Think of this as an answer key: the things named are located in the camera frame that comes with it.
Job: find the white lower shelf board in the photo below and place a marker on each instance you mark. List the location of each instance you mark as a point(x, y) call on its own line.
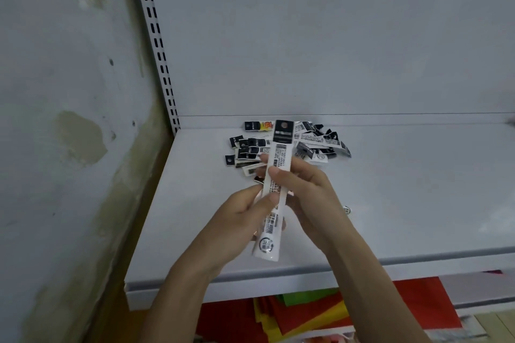
point(478, 288)

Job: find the green paper sheet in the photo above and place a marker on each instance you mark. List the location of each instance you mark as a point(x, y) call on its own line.
point(305, 297)

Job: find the red paper sheet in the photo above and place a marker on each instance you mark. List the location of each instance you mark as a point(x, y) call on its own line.
point(422, 302)

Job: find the person's left thumb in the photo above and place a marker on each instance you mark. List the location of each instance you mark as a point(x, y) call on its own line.
point(266, 204)

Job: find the white metal shelf board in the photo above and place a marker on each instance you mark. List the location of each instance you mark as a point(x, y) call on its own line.
point(402, 194)

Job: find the person's right thumb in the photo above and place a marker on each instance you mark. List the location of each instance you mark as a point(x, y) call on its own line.
point(291, 181)

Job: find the person's right hand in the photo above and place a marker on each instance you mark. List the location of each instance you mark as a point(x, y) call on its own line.
point(322, 210)

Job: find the long white black-topped packet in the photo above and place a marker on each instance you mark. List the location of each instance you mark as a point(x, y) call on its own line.
point(277, 162)

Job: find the white shelf back panel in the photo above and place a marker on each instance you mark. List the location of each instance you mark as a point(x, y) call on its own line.
point(322, 33)

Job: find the yellow paper sheet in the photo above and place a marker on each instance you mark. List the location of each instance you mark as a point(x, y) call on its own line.
point(281, 332)

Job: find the white perforated shelf upright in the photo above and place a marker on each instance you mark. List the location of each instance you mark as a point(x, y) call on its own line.
point(159, 45)

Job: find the person's right forearm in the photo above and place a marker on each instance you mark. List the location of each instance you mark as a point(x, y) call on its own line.
point(374, 294)

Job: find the person's left forearm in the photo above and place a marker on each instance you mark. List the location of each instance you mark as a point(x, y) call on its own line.
point(181, 302)

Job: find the person's left hand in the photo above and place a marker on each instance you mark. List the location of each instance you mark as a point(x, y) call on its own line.
point(225, 226)

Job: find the pile of small printed packets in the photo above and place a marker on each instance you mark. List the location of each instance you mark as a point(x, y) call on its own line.
point(318, 141)

